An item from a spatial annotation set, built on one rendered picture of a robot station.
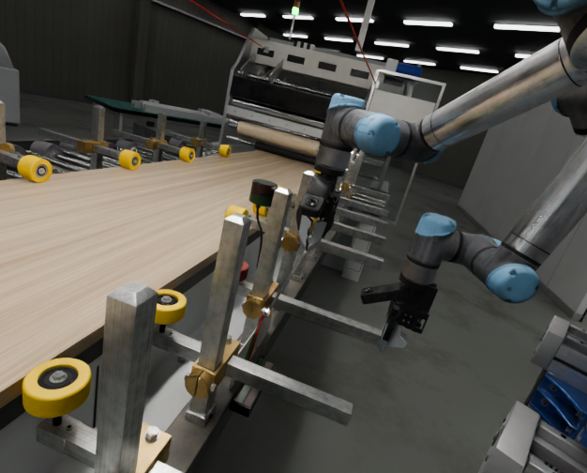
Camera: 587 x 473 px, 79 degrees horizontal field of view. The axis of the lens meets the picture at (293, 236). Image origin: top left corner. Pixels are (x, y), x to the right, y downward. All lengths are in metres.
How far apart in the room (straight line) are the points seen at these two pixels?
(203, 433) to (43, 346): 0.33
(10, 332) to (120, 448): 0.30
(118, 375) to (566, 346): 0.90
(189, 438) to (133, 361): 0.40
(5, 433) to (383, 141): 0.76
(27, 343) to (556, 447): 0.78
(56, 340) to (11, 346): 0.06
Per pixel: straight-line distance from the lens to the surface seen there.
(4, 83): 7.39
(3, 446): 0.74
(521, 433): 0.63
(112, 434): 0.51
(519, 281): 0.75
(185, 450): 0.79
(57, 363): 0.64
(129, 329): 0.40
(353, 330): 0.93
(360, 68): 3.41
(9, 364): 0.66
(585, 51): 0.49
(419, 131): 0.77
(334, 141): 0.79
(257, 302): 0.89
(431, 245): 0.82
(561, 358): 1.04
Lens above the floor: 1.32
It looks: 19 degrees down
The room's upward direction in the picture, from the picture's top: 14 degrees clockwise
